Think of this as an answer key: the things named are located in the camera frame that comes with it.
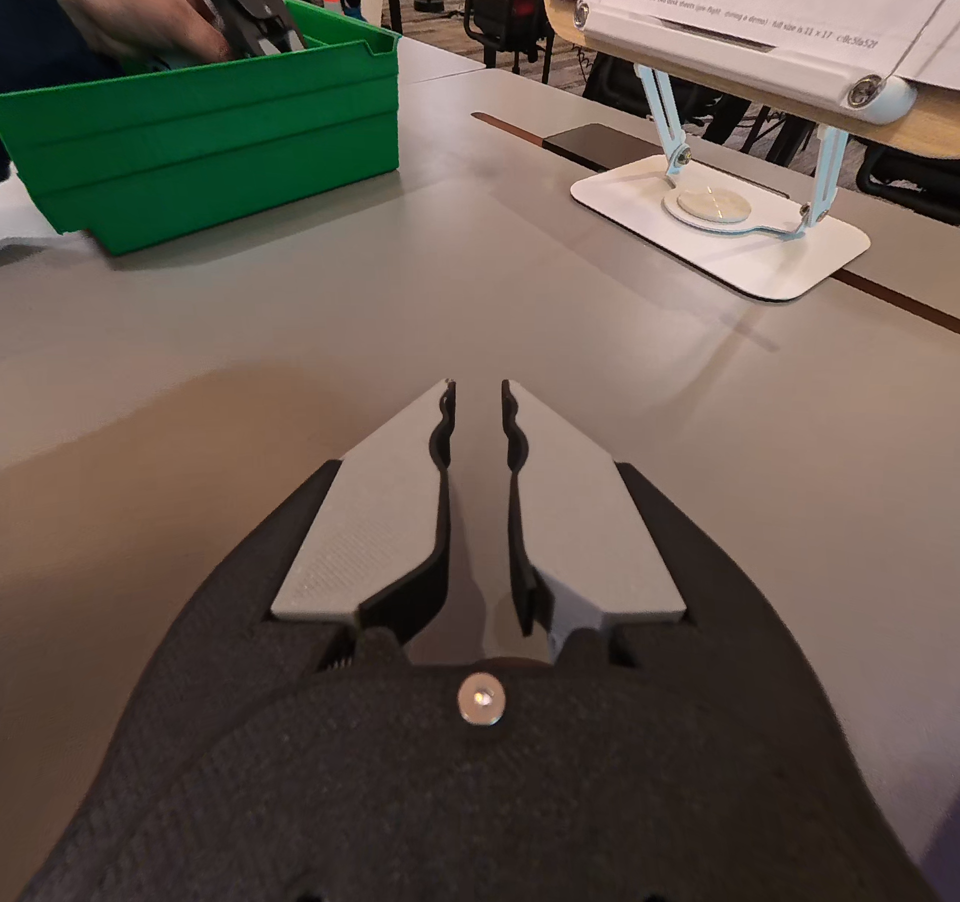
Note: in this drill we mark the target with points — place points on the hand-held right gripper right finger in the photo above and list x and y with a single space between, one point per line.
592 534

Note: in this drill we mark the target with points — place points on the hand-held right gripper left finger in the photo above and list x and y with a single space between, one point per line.
367 527

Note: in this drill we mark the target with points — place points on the green plastic bin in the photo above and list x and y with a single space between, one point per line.
225 152

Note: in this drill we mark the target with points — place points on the person's left forearm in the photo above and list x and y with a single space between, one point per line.
37 24

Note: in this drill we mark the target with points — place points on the person's left hand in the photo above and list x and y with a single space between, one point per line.
127 2

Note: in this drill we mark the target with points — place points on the white document stand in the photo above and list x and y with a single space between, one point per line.
750 264

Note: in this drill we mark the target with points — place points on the printed instruction sheet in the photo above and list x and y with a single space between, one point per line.
750 9

